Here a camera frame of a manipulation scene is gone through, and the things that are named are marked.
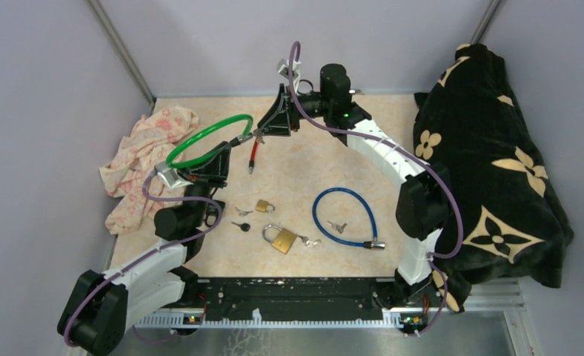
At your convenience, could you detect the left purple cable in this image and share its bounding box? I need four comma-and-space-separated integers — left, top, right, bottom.
62, 174, 225, 347

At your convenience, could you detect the black-headed key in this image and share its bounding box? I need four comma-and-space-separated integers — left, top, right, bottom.
232, 222, 250, 232

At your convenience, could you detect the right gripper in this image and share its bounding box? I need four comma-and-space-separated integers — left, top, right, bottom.
256, 85, 331, 138

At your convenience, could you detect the small brass padlock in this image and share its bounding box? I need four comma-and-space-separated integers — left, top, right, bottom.
255, 200, 276, 214

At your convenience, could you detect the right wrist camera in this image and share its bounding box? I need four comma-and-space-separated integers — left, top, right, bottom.
277, 59, 302, 93

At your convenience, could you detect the pink patterned cloth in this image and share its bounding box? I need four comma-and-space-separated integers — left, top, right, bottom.
99, 105, 199, 235

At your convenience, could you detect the blue cable lock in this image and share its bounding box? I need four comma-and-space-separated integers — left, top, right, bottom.
311, 187, 385, 250

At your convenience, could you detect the red cable lock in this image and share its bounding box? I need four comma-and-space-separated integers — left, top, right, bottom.
248, 88, 364, 175

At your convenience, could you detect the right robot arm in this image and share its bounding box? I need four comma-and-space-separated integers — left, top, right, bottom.
253, 59, 451, 306

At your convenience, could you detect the black cable lock head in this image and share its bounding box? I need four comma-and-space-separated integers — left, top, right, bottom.
204, 200, 226, 228

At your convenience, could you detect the small padlock key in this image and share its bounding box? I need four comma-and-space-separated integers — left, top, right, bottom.
236, 207, 253, 217

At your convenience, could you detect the black floral blanket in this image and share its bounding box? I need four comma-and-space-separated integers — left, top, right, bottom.
413, 44, 574, 312

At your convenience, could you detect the large brass padlock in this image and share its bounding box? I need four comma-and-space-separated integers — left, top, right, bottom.
262, 224, 298, 254

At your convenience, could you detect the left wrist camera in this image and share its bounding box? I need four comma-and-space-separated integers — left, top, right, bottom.
154, 162, 189, 189

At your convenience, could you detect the purple cable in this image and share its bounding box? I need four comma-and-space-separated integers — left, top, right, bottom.
287, 41, 465, 338
62, 174, 225, 347

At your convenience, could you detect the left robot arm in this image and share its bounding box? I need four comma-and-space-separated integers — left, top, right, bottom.
57, 141, 232, 355

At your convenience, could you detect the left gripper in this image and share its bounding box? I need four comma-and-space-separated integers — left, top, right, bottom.
176, 141, 232, 228

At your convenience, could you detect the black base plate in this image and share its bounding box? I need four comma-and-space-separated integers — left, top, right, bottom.
153, 276, 446, 324

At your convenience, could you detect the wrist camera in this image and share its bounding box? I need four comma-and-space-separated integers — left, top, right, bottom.
154, 162, 189, 189
277, 59, 302, 93

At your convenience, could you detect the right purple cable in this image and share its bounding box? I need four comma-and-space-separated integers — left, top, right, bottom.
287, 41, 465, 338

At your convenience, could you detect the green cable lock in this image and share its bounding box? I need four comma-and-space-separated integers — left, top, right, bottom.
165, 113, 254, 169

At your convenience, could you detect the silver key bunch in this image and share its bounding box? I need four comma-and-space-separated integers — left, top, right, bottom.
297, 235, 321, 248

